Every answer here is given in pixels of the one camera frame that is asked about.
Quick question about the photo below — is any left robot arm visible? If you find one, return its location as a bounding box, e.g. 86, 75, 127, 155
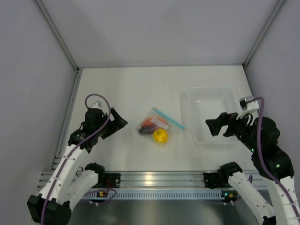
27, 106, 128, 225

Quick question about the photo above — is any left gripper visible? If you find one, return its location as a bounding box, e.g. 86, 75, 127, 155
95, 107, 127, 139

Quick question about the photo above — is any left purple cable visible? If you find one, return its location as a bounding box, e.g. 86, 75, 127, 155
41, 93, 111, 224

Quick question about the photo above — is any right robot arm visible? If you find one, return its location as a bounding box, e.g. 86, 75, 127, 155
204, 112, 300, 225

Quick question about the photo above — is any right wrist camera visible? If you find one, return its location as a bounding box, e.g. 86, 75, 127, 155
239, 96, 259, 118

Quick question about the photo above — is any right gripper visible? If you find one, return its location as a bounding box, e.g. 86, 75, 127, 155
205, 108, 259, 152

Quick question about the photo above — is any orange fake fruit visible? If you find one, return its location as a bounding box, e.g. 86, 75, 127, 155
141, 116, 167, 128

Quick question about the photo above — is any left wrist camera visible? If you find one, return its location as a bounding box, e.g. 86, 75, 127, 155
90, 100, 102, 110

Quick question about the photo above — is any clear zip top bag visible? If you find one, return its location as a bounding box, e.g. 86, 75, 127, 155
136, 107, 186, 146

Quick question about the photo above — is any white slotted cable duct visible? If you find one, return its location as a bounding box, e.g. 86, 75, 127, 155
82, 189, 237, 200

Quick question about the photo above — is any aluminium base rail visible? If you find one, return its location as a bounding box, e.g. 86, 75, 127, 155
37, 170, 268, 189

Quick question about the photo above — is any clear plastic basket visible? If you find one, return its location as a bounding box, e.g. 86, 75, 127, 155
180, 86, 239, 146

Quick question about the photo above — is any purple fake eggplant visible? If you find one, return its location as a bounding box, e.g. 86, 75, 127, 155
138, 126, 159, 135

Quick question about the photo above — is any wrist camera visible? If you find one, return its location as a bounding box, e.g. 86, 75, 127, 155
90, 100, 102, 110
239, 96, 259, 118

